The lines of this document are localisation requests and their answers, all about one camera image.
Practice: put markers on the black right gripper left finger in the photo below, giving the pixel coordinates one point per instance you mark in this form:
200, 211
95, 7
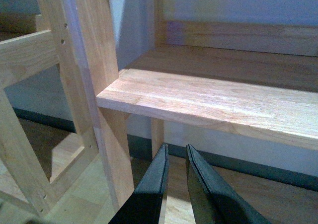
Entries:
147, 203

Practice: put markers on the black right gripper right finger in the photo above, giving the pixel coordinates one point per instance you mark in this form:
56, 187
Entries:
213, 200

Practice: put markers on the wooden shelf unit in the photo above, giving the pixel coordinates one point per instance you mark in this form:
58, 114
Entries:
238, 78

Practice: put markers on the wooden ladder frame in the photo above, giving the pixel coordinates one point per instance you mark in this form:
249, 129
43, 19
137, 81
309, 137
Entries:
46, 136

